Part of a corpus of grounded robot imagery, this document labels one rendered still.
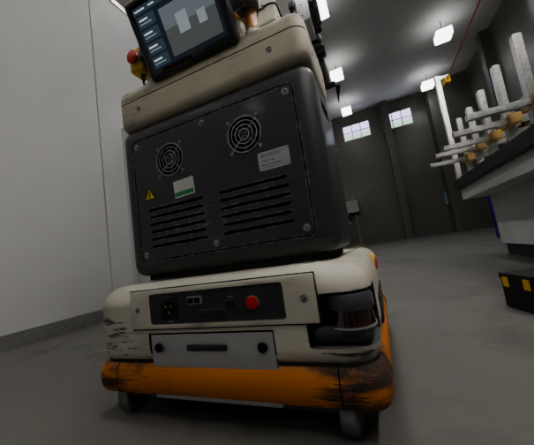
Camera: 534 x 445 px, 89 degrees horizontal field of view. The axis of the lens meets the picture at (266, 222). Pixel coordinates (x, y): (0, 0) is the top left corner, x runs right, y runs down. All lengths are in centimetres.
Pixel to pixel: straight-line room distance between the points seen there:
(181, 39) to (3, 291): 167
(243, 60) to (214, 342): 60
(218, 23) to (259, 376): 73
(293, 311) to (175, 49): 65
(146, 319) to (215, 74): 57
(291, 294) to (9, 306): 179
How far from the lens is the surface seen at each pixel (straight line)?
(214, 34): 76
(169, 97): 79
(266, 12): 123
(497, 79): 210
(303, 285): 46
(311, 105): 60
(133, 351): 71
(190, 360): 61
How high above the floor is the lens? 31
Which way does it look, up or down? 6 degrees up
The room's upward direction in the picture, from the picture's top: 8 degrees counter-clockwise
